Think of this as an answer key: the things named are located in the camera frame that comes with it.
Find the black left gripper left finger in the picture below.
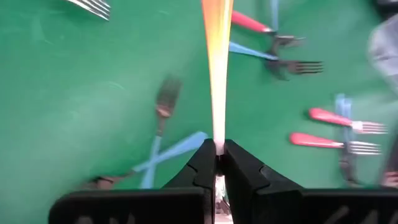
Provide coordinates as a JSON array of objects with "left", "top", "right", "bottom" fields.
[{"left": 48, "top": 138, "right": 217, "bottom": 224}]

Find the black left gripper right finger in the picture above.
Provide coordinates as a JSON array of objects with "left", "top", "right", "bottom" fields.
[{"left": 223, "top": 139, "right": 398, "bottom": 224}]

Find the pink-handled silver fork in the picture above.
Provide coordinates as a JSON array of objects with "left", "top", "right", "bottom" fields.
[
  {"left": 308, "top": 106, "right": 389, "bottom": 136},
  {"left": 289, "top": 131, "right": 382, "bottom": 156},
  {"left": 231, "top": 10, "right": 306, "bottom": 48}
]

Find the orange-handled silver fork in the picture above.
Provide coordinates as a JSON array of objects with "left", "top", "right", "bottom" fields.
[{"left": 201, "top": 0, "right": 234, "bottom": 224}]

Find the clear plastic bin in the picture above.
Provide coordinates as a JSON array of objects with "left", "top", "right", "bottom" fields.
[{"left": 368, "top": 14, "right": 398, "bottom": 90}]

